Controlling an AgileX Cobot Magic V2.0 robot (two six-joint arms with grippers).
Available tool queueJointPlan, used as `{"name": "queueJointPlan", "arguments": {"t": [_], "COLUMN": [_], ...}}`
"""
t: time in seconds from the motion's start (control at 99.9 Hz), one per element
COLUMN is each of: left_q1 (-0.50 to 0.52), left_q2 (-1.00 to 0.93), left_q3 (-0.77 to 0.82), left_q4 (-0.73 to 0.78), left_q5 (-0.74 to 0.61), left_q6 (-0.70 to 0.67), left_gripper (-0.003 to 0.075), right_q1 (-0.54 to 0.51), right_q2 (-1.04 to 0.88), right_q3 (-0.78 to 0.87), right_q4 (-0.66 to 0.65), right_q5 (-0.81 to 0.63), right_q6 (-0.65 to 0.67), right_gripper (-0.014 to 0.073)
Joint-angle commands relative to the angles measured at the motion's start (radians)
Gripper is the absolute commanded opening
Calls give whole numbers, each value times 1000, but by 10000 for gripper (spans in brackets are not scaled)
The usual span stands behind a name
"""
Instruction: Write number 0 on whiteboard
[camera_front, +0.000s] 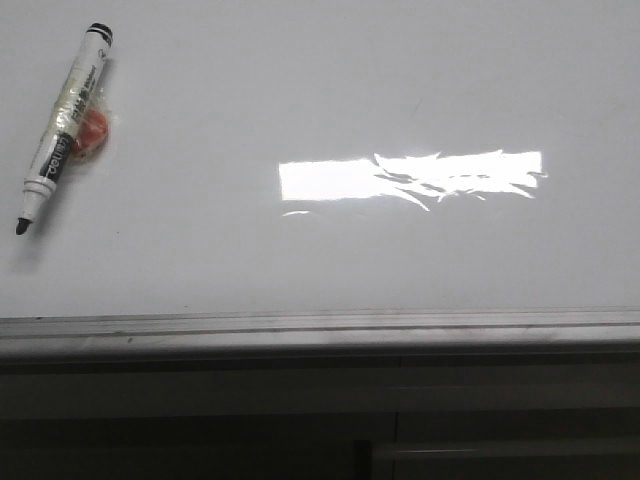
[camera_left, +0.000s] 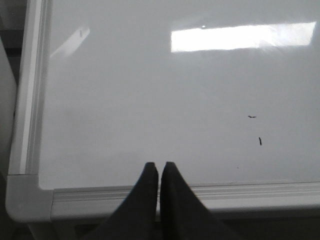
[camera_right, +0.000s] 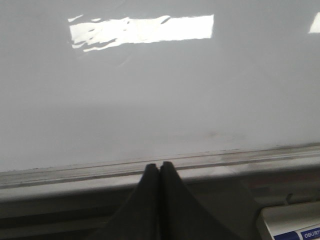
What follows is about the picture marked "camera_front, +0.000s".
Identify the red round magnet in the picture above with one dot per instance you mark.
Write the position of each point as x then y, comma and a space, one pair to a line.
92, 134

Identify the black white whiteboard marker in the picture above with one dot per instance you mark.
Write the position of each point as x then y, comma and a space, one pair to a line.
64, 126

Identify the white whiteboard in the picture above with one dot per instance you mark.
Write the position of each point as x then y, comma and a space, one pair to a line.
326, 176

